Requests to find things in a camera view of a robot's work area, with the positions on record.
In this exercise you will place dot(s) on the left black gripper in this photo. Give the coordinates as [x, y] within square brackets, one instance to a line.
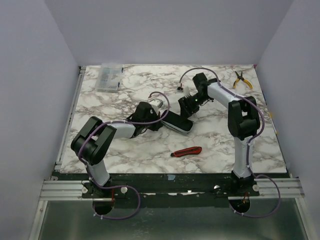
[157, 124]

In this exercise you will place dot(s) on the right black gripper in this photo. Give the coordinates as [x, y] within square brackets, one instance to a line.
[186, 106]

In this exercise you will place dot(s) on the black grey umbrella case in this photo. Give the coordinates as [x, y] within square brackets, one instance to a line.
[177, 123]

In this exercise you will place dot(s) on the red black utility knife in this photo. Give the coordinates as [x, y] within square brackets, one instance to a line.
[195, 150]

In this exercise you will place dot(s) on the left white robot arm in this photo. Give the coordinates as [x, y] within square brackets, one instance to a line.
[94, 139]

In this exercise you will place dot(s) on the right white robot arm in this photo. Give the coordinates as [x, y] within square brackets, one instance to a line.
[243, 117]

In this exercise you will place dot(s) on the clear plastic parts box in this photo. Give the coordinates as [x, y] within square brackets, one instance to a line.
[109, 77]

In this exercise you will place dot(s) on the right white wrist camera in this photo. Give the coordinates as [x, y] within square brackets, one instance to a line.
[184, 90]

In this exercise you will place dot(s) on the yellow handled pliers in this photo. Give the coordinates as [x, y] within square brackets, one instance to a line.
[241, 78]

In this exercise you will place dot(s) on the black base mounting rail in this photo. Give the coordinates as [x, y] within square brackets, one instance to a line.
[160, 190]

